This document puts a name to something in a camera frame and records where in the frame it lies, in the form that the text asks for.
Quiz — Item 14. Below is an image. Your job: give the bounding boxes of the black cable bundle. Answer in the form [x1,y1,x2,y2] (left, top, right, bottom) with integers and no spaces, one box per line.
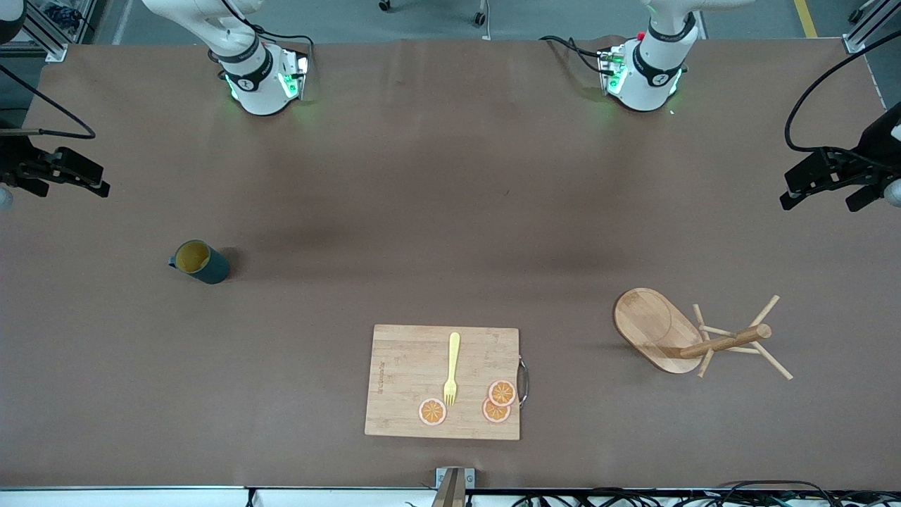
[510,480,901,507]

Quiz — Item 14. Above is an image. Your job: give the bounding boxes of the yellow plastic fork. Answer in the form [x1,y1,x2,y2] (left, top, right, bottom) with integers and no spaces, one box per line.
[443,332,462,407]

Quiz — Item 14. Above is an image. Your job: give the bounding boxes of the aluminium frame post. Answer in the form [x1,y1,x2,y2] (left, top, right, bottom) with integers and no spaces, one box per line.
[20,0,69,63]
[843,0,901,54]

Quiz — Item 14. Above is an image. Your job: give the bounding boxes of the black right arm base cable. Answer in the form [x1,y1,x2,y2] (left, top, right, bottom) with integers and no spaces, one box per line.
[211,0,315,54]

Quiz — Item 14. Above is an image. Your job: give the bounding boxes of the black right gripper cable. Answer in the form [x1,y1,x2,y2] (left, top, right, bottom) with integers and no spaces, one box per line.
[0,63,96,140]

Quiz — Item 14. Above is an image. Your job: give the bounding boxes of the teal cup yellow inside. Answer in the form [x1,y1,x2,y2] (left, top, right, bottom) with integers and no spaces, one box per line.
[168,239,231,285]

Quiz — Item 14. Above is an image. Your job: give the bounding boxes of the bamboo cutting board metal handle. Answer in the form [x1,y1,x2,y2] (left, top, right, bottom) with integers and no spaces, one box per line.
[364,324,529,442]

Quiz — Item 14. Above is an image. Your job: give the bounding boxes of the black arm base cable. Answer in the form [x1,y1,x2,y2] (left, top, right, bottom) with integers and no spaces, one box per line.
[539,34,613,75]
[211,0,315,54]

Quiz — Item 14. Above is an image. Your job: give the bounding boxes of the wooden mug tree rack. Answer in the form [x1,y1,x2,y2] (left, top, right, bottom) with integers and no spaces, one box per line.
[612,287,794,381]

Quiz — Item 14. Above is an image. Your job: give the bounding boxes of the black left arm base cable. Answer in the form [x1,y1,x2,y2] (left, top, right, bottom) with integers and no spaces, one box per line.
[539,34,613,75]

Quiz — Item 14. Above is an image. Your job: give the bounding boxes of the metal mount bracket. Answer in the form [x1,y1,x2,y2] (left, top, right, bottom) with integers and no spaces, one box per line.
[434,467,476,507]

